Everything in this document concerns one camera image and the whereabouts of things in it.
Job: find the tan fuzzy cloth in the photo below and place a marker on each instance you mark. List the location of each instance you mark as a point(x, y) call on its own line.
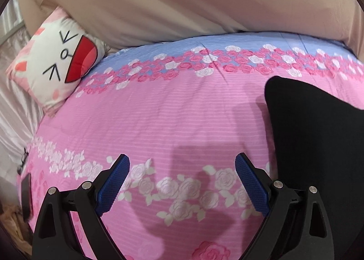
point(14, 228)

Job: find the pink rose print bedsheet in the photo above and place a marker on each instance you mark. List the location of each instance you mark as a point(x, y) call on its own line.
point(170, 112)

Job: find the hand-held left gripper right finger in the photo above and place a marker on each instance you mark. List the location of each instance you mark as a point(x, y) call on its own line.
point(253, 183)

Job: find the black pants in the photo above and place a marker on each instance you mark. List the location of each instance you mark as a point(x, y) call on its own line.
point(312, 140)

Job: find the black phone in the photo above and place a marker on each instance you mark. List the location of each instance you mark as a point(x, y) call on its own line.
point(26, 194)

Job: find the pink satin cloth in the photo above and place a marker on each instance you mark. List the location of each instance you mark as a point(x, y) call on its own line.
point(14, 123)

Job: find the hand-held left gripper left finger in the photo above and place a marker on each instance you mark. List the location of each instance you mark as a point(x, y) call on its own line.
point(112, 183)

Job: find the cat face pillow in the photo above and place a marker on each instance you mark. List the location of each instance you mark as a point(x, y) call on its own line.
point(57, 58)

